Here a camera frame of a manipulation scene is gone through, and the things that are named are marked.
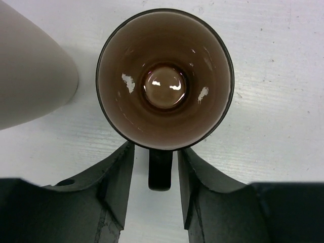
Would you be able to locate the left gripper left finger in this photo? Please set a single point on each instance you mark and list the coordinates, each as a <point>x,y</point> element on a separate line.
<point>88,207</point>

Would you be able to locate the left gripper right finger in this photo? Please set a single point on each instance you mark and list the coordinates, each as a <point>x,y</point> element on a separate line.
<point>218,208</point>

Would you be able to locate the dark brown mug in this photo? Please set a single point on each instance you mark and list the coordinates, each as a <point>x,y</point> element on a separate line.
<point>164,81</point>

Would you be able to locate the beige cup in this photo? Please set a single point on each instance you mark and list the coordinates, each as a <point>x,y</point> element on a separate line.
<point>37,75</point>

